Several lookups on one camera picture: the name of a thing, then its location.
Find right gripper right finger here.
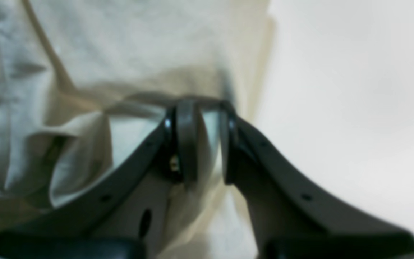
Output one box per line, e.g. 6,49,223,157
220,101,414,259

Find beige t-shirt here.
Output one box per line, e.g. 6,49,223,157
0,0,276,259

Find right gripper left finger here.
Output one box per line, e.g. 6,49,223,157
0,99,200,259

